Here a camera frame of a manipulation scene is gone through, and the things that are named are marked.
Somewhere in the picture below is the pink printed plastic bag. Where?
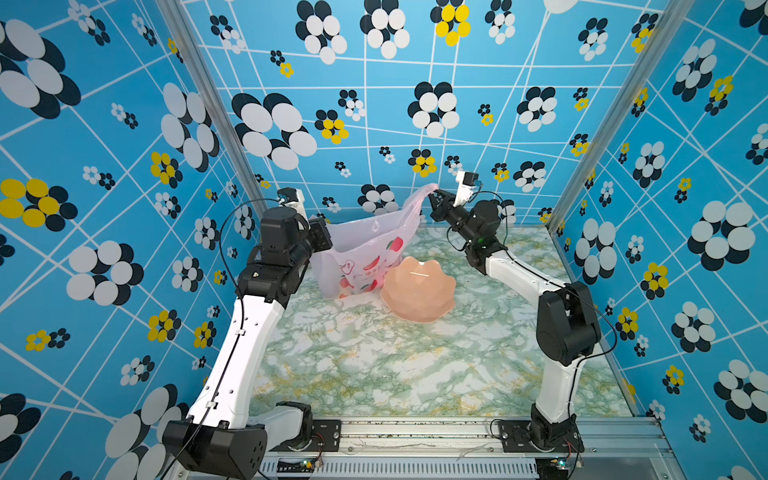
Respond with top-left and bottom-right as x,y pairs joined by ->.
311,183 -> 438,298

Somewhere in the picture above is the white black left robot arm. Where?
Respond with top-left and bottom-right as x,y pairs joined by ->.
161,202 -> 332,479

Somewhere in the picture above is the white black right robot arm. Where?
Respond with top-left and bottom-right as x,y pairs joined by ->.
429,190 -> 602,452

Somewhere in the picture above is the pink scalloped fruit bowl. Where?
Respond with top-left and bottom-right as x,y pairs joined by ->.
381,257 -> 457,323

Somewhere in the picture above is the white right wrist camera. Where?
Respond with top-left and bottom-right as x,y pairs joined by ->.
453,170 -> 479,207

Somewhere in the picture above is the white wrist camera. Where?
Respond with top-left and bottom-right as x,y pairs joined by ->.
453,170 -> 479,207
277,187 -> 309,220

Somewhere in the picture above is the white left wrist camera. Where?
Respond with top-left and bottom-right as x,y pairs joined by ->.
277,187 -> 309,220

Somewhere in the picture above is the aluminium frame post left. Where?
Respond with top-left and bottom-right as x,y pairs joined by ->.
157,0 -> 268,220

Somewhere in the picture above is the aluminium frame post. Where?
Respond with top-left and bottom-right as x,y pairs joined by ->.
547,0 -> 695,235
157,0 -> 268,220

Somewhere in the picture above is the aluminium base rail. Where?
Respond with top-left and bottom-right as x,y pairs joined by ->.
161,415 -> 685,480

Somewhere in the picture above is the aluminium frame post right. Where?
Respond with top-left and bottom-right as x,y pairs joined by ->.
547,0 -> 695,235

